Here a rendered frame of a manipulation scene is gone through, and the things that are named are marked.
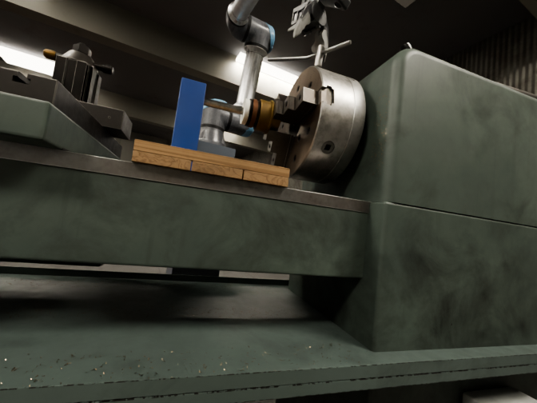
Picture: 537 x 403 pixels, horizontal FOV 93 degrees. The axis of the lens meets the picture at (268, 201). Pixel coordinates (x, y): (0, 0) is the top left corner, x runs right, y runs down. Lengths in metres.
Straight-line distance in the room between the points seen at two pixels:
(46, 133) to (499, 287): 1.03
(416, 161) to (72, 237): 0.72
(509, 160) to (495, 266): 0.29
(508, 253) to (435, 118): 0.42
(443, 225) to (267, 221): 0.44
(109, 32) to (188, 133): 3.75
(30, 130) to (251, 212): 0.37
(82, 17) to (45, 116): 3.96
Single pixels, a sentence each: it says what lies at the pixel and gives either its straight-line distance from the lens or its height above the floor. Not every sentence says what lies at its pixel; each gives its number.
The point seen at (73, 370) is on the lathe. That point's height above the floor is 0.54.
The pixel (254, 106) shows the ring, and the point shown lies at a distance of 0.72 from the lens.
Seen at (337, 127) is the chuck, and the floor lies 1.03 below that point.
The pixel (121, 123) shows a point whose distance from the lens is 0.76.
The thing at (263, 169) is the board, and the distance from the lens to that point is 0.53.
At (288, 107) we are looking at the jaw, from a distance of 0.69.
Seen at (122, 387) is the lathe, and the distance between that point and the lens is 0.45.
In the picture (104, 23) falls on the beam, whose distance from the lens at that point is 4.42.
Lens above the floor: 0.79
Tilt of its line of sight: 5 degrees up
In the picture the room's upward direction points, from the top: 7 degrees clockwise
